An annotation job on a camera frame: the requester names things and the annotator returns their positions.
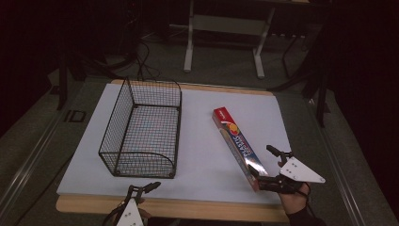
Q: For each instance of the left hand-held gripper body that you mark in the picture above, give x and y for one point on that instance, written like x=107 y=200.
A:
x=131 y=216

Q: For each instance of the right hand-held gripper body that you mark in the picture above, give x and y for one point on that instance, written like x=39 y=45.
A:
x=299 y=172

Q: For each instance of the long plastic wrap box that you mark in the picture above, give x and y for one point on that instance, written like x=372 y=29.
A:
x=239 y=142

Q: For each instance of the person's left hand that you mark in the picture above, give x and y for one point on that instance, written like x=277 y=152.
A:
x=146 y=214

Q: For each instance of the person's right hand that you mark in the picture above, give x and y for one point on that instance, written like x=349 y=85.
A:
x=295 y=201

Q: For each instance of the white table mat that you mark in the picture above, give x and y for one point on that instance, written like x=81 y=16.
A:
x=204 y=150

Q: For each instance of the black chair legs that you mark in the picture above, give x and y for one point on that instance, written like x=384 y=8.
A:
x=287 y=59

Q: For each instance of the black stand post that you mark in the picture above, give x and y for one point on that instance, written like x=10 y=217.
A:
x=62 y=84
x=321 y=100

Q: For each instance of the black floor bracket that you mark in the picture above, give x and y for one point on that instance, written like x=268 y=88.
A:
x=75 y=116

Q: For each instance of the white metal stand frame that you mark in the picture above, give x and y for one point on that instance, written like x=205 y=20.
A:
x=230 y=25

